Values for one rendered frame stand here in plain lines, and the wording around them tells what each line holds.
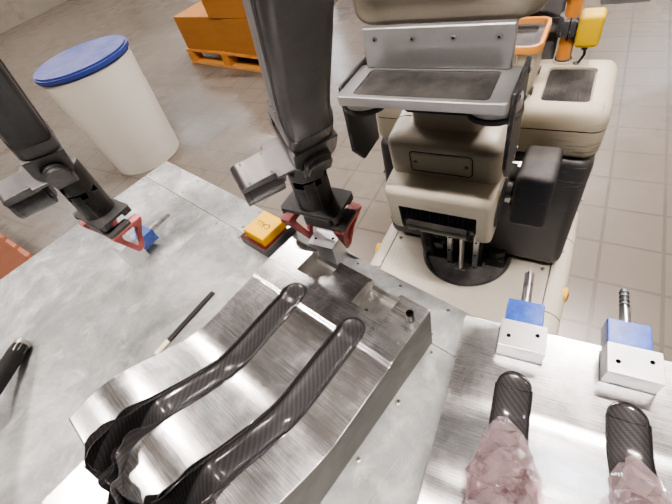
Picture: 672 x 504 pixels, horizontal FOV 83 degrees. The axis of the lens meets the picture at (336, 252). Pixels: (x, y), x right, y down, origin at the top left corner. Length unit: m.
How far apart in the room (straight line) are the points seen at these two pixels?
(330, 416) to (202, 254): 0.47
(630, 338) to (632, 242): 1.34
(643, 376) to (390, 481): 0.30
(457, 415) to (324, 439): 0.15
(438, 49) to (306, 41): 0.36
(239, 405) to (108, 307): 0.44
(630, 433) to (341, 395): 0.30
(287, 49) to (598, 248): 1.63
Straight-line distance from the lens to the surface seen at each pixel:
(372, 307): 0.54
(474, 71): 0.63
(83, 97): 2.79
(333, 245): 0.64
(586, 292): 1.67
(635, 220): 1.96
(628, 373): 0.51
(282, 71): 0.32
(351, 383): 0.47
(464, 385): 0.50
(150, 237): 0.90
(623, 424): 0.53
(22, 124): 0.67
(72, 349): 0.86
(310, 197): 0.56
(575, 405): 0.51
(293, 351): 0.51
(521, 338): 0.50
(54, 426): 0.79
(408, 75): 0.65
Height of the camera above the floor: 1.32
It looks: 48 degrees down
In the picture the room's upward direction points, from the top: 19 degrees counter-clockwise
